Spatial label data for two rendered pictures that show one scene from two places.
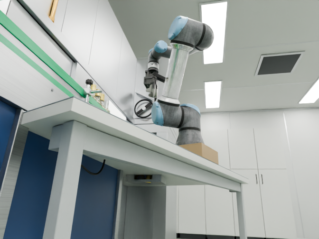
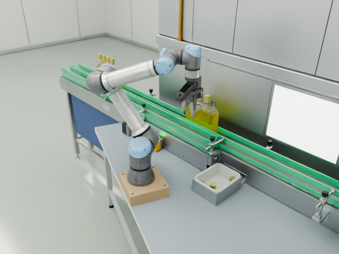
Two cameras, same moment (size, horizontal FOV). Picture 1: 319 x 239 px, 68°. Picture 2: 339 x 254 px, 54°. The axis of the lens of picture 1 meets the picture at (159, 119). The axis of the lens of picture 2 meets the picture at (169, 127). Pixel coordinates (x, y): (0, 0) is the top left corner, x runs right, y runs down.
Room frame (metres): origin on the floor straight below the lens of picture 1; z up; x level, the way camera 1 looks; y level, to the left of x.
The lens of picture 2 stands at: (2.13, -1.29, 1.95)
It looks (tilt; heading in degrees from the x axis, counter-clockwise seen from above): 29 degrees down; 124
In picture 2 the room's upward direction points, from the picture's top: 1 degrees clockwise
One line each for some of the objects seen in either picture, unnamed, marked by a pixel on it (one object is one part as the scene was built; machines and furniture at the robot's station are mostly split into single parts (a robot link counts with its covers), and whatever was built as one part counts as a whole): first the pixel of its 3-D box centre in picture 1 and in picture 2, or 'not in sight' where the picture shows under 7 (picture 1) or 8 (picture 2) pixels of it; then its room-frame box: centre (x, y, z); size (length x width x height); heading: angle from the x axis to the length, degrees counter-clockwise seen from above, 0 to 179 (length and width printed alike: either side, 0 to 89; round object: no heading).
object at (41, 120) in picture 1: (96, 171); (239, 164); (1.54, 0.39, 0.73); 1.58 x 1.52 x 0.04; 147
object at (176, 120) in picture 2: not in sight; (127, 98); (0.58, 0.45, 0.92); 1.75 x 0.01 x 0.08; 168
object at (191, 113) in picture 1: (188, 118); (140, 151); (1.18, -0.15, 0.98); 0.13 x 0.12 x 0.14; 111
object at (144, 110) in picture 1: (144, 109); not in sight; (2.28, 0.16, 1.49); 0.21 x 0.05 x 0.21; 78
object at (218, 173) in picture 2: not in sight; (217, 182); (1.54, 0.07, 0.80); 0.22 x 0.17 x 0.09; 78
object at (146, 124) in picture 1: (157, 105); not in sight; (2.63, 0.03, 1.69); 0.70 x 0.37 x 0.89; 168
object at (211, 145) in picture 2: not in sight; (214, 144); (1.45, 0.19, 0.95); 0.17 x 0.03 x 0.12; 78
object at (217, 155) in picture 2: not in sight; (214, 157); (1.45, 0.21, 0.85); 0.09 x 0.04 x 0.07; 78
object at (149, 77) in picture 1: (151, 78); (192, 87); (1.36, 0.06, 1.32); 0.09 x 0.08 x 0.12; 78
